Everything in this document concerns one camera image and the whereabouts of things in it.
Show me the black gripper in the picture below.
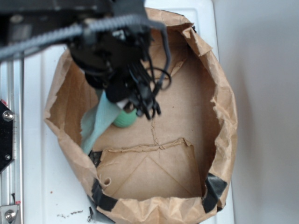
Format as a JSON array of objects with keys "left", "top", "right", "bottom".
[{"left": 68, "top": 28, "right": 151, "bottom": 103}]

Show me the light blue woven cloth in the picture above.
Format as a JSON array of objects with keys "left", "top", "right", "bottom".
[{"left": 81, "top": 90, "right": 121, "bottom": 155}]

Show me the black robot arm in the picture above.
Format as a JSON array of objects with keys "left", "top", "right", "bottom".
[{"left": 0, "top": 0, "right": 155, "bottom": 108}]

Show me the green dimpled foam ball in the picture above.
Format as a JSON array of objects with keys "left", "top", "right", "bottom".
[{"left": 113, "top": 109, "right": 137, "bottom": 128}]

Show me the brown paper bag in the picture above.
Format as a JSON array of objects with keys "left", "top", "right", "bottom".
[{"left": 44, "top": 9, "right": 238, "bottom": 224}]

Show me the black cable bundle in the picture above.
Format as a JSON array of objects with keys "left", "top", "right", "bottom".
[{"left": 127, "top": 21, "right": 172, "bottom": 121}]

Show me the aluminium frame rail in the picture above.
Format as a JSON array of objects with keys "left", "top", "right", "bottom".
[{"left": 0, "top": 60, "right": 24, "bottom": 224}]

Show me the grey braided cable sleeve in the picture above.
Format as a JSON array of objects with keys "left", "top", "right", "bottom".
[{"left": 0, "top": 14, "right": 143, "bottom": 60}]

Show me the black metal corner bracket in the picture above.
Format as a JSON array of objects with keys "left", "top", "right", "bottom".
[{"left": 0, "top": 102, "right": 14, "bottom": 173}]

